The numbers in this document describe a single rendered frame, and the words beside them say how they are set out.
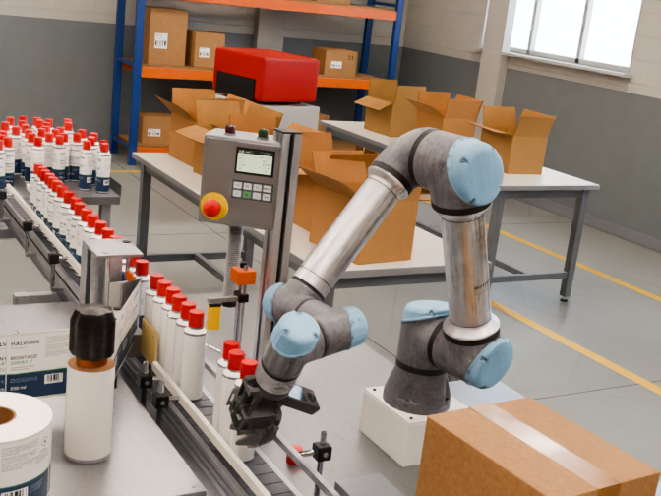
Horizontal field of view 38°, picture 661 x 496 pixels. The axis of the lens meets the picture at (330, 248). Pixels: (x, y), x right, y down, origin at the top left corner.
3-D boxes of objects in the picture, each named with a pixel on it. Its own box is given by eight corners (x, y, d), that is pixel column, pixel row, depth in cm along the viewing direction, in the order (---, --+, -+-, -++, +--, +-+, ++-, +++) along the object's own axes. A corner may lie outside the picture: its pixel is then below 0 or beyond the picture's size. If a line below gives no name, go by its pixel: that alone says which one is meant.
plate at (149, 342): (139, 352, 235) (142, 317, 233) (143, 352, 236) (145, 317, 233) (152, 368, 227) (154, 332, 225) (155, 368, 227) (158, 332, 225)
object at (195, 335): (175, 394, 219) (181, 307, 213) (197, 391, 221) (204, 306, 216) (183, 403, 214) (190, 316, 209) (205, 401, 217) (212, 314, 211)
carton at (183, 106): (149, 154, 542) (152, 86, 532) (221, 154, 565) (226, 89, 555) (176, 168, 510) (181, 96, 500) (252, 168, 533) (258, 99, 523)
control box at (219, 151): (208, 212, 216) (213, 127, 211) (282, 222, 215) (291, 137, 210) (196, 222, 207) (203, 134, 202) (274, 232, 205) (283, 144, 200)
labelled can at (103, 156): (110, 194, 397) (113, 144, 392) (97, 194, 394) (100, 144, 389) (106, 191, 401) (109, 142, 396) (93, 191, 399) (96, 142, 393)
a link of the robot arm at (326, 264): (394, 106, 194) (245, 300, 183) (434, 116, 186) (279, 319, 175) (420, 143, 202) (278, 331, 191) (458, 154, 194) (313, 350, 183)
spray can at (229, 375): (211, 442, 198) (219, 348, 193) (234, 438, 201) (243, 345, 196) (221, 454, 194) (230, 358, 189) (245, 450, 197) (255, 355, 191)
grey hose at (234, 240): (218, 302, 222) (226, 214, 217) (233, 301, 224) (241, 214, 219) (224, 308, 219) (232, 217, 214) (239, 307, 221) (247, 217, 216)
